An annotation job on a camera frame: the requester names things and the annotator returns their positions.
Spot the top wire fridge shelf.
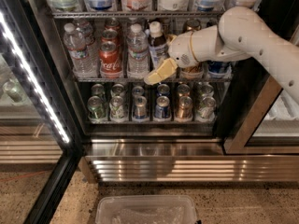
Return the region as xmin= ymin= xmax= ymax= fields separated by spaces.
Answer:
xmin=51 ymin=10 xmax=224 ymax=19

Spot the open glass fridge door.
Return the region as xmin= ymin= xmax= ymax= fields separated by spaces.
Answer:
xmin=0 ymin=0 xmax=82 ymax=224

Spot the red coca-cola can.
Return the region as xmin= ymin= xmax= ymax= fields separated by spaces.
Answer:
xmin=99 ymin=41 xmax=122 ymax=78
xmin=105 ymin=18 xmax=121 ymax=34
xmin=101 ymin=30 xmax=120 ymax=46

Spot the front blue pepsi can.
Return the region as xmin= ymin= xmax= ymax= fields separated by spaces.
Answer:
xmin=154 ymin=96 xmax=171 ymax=120

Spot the rear gold soda can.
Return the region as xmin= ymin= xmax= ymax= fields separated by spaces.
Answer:
xmin=183 ymin=19 xmax=201 ymax=32

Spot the silver soda can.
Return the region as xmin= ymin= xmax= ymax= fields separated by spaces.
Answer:
xmin=198 ymin=84 xmax=214 ymax=98
xmin=195 ymin=96 xmax=216 ymax=122

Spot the green soda can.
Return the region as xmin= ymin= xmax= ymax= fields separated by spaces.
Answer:
xmin=91 ymin=84 xmax=106 ymax=102
xmin=87 ymin=96 xmax=107 ymax=122

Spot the front blue soda can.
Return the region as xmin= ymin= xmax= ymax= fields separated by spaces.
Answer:
xmin=207 ymin=61 xmax=230 ymax=78

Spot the rear silver-blue soda can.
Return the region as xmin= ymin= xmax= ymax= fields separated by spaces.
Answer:
xmin=132 ymin=86 xmax=145 ymax=98

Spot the stainless steel fridge base grille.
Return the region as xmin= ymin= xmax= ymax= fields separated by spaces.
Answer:
xmin=78 ymin=138 xmax=299 ymax=183

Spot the rear green soda can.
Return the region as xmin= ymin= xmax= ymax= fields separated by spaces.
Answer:
xmin=91 ymin=84 xmax=106 ymax=102

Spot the dark drink bottle white cap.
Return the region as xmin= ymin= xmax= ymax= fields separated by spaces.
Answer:
xmin=149 ymin=21 xmax=169 ymax=69

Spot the front silver soda can right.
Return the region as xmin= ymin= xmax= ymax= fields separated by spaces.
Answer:
xmin=195 ymin=96 xmax=216 ymax=122

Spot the rear left clear water bottle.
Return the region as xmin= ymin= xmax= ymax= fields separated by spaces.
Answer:
xmin=73 ymin=18 xmax=98 ymax=68

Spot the rear white-green soda can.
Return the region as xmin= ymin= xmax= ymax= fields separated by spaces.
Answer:
xmin=110 ymin=83 xmax=125 ymax=97

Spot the rear bronze soda can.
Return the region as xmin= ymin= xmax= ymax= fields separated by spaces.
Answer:
xmin=177 ymin=84 xmax=191 ymax=98

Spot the rear blue pepsi can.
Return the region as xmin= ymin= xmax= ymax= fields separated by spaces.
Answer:
xmin=156 ymin=84 xmax=170 ymax=97

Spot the gold soda can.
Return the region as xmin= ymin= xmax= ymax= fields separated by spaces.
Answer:
xmin=180 ymin=63 xmax=204 ymax=79
xmin=183 ymin=19 xmax=201 ymax=32

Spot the rear centre water bottle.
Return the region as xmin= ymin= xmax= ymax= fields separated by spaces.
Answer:
xmin=128 ymin=17 xmax=146 ymax=29

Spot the white-green soda can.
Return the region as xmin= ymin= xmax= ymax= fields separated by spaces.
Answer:
xmin=109 ymin=96 xmax=126 ymax=120
xmin=110 ymin=83 xmax=125 ymax=97

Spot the front green soda can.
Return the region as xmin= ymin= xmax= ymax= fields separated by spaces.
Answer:
xmin=87 ymin=96 xmax=107 ymax=122

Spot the clear water bottle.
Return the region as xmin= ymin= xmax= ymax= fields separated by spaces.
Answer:
xmin=64 ymin=23 xmax=93 ymax=77
xmin=127 ymin=23 xmax=150 ymax=79
xmin=73 ymin=18 xmax=98 ymax=68

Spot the middle wire fridge shelf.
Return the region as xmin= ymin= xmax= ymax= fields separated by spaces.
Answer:
xmin=75 ymin=77 xmax=232 ymax=83

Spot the rear red coca-cola can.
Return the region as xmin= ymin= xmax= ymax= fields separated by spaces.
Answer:
xmin=105 ymin=18 xmax=121 ymax=34

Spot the front red coca-cola can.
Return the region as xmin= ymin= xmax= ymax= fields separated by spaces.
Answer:
xmin=99 ymin=41 xmax=122 ymax=78

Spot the silver-blue soda can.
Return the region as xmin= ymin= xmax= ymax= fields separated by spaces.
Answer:
xmin=132 ymin=86 xmax=145 ymax=98
xmin=133 ymin=96 xmax=148 ymax=121

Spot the front left clear water bottle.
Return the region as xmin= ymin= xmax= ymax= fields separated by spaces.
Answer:
xmin=64 ymin=23 xmax=93 ymax=77

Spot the front bronze soda can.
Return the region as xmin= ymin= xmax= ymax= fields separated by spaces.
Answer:
xmin=175 ymin=96 xmax=192 ymax=119

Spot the bronze soda can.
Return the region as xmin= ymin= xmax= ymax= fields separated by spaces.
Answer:
xmin=177 ymin=84 xmax=191 ymax=98
xmin=175 ymin=96 xmax=192 ymax=119

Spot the middle red coca-cola can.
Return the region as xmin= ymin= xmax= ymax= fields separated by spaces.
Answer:
xmin=101 ymin=30 xmax=120 ymax=46

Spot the white led light strip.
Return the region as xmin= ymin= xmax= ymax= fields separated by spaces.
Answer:
xmin=0 ymin=12 xmax=70 ymax=144

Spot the centre clear water bottle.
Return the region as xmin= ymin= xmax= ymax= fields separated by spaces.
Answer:
xmin=127 ymin=23 xmax=150 ymax=79

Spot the blue pepsi can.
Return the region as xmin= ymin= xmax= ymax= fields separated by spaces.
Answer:
xmin=156 ymin=84 xmax=170 ymax=97
xmin=154 ymin=96 xmax=171 ymax=120

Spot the front white-green soda can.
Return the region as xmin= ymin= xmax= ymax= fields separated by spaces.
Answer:
xmin=109 ymin=96 xmax=126 ymax=120

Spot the right glass fridge door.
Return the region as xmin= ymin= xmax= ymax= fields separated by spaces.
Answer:
xmin=213 ymin=0 xmax=299 ymax=155

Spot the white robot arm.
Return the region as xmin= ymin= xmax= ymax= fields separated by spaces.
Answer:
xmin=144 ymin=7 xmax=299 ymax=103

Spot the rear silver soda can right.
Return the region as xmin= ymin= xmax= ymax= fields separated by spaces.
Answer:
xmin=198 ymin=84 xmax=214 ymax=98

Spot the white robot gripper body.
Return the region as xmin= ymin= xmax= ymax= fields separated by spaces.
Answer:
xmin=168 ymin=32 xmax=198 ymax=68

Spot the clear plastic bin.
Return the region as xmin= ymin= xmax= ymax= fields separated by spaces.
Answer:
xmin=95 ymin=195 xmax=198 ymax=224

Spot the front silver-blue soda can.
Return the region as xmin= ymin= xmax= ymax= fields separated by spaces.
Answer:
xmin=133 ymin=96 xmax=148 ymax=121

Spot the front gold soda can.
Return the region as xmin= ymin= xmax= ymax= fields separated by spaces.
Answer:
xmin=180 ymin=63 xmax=204 ymax=79

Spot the wire fridge shelf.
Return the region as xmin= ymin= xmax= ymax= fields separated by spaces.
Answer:
xmin=75 ymin=77 xmax=232 ymax=83
xmin=51 ymin=10 xmax=224 ymax=19

